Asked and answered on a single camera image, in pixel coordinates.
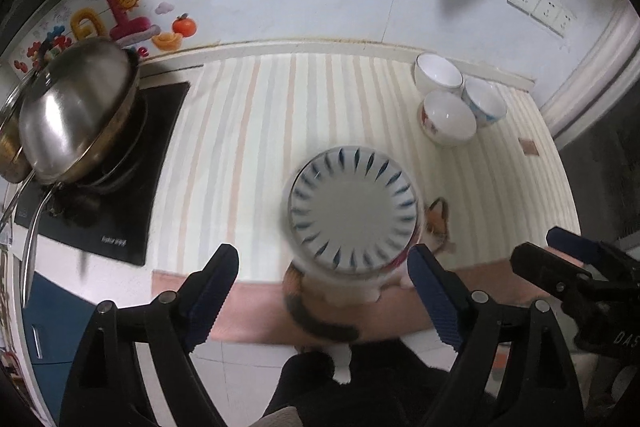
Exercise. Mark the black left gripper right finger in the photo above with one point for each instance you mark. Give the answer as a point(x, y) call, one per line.
point(513, 367)

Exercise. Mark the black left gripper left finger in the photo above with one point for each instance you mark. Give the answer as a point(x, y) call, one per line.
point(105, 386)

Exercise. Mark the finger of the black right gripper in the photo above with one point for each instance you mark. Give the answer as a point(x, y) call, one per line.
point(560, 270)

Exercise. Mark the white bowl blue pattern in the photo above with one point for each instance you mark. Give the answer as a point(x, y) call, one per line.
point(485, 101)

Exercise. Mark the white bowl red pattern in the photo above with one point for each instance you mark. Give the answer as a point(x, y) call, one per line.
point(446, 119)

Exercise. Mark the white plate blue leaf pattern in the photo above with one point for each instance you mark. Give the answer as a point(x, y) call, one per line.
point(351, 163)

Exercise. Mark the white bowl plain rim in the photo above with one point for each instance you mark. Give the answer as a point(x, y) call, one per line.
point(432, 72)

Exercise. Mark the blue cabinet door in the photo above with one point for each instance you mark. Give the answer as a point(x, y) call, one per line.
point(54, 322)

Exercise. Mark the black induction cooktop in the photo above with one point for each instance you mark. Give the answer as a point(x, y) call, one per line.
point(108, 213)

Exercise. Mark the calico cat shaped mat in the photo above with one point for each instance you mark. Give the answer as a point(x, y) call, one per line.
point(331, 311)

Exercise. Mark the steel pot lid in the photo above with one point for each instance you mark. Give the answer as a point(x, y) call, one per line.
point(62, 119)

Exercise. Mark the striped beige table mat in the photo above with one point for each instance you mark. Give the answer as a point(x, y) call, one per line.
point(248, 125)

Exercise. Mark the steel ladle handle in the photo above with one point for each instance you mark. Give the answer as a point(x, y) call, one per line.
point(30, 245)

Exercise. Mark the white wall socket panel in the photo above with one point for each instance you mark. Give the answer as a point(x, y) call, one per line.
point(550, 13)

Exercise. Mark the colourful wall sticker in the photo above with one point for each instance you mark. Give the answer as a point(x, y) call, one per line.
point(148, 27)

